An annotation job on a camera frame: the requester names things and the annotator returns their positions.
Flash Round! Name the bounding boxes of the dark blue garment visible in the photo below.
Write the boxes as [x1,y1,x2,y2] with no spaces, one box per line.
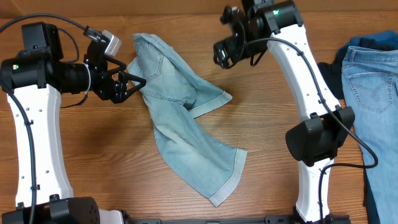
[334,30,397,63]

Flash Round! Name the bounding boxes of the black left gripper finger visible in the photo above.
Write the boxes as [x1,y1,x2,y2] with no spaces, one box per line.
[116,79,146,103]
[107,57,147,86]

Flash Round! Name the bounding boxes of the blue jeans with pocket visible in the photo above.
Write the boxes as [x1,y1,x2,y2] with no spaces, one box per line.
[341,46,397,223]

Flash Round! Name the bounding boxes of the black garment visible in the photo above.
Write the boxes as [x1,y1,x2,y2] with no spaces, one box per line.
[318,61,344,100]

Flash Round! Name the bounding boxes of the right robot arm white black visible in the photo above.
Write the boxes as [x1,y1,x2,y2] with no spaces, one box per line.
[214,1,354,223]

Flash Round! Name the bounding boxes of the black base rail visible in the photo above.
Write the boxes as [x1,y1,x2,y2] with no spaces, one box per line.
[74,214,352,224]

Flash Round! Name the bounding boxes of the light blue denim shorts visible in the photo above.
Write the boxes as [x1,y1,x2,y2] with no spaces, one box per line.
[127,33,247,207]

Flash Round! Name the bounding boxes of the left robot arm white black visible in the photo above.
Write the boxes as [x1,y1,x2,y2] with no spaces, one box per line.
[1,22,146,223]

